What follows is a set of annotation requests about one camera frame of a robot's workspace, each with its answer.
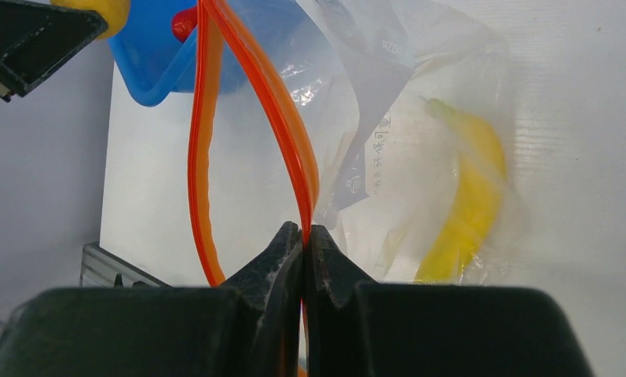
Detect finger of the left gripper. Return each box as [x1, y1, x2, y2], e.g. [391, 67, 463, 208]
[0, 1, 108, 102]

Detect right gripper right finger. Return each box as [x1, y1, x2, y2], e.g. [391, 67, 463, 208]
[306, 225, 593, 376]

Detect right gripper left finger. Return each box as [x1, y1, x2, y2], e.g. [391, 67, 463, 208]
[0, 221, 302, 376]

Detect yellow-orange toy ball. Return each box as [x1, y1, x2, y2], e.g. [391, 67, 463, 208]
[49, 0, 131, 40]

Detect yellow toy banana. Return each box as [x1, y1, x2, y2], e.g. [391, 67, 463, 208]
[414, 98, 507, 284]

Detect clear zip bag orange zipper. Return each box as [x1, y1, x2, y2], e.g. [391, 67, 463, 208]
[187, 1, 523, 285]

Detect blue plastic bin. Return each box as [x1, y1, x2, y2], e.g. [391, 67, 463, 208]
[108, 0, 314, 107]

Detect red toy wax apple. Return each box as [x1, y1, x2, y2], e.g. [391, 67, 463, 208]
[171, 6, 198, 42]

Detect aluminium table frame rail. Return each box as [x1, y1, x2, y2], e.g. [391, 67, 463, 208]
[79, 243, 168, 288]

